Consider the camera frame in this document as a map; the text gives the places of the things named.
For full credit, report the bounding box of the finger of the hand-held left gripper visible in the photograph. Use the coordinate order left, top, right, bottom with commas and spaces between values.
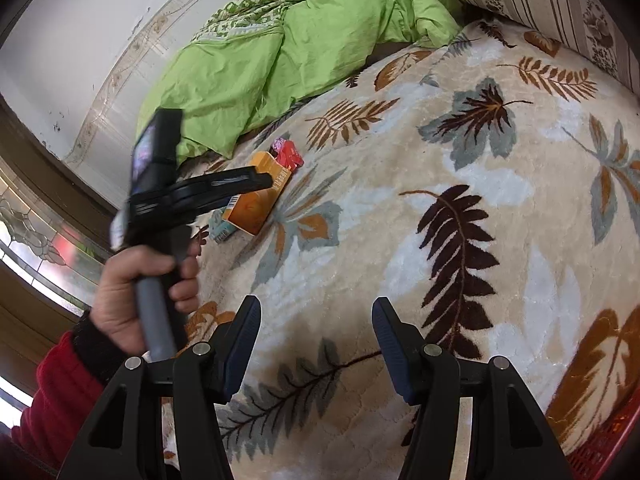
200, 187, 263, 209
197, 165, 275, 192

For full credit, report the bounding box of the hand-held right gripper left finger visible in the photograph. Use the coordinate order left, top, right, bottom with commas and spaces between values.
57, 295, 263, 480

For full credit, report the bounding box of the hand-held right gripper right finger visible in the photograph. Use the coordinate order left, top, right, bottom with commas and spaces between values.
371, 296, 576, 480

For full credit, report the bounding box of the orange cardboard box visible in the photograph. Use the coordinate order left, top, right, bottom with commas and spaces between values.
220, 151, 294, 236

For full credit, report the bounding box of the red plastic basket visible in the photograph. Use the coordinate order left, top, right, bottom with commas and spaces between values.
566, 399, 640, 475

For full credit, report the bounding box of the person's left hand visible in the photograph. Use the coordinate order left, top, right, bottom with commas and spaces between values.
92, 236, 204, 357

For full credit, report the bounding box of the small teal box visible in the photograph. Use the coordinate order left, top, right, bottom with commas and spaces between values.
207, 207, 237, 245

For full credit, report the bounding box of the red snack packet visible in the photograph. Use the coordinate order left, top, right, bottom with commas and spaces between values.
271, 136, 305, 172

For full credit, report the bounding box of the leaf printed blanket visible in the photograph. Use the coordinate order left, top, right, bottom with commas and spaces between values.
162, 19, 640, 480

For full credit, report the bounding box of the green duvet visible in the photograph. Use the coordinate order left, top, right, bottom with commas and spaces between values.
136, 0, 463, 161

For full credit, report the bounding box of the striped floral cushion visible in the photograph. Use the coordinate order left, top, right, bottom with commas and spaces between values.
403, 0, 640, 93

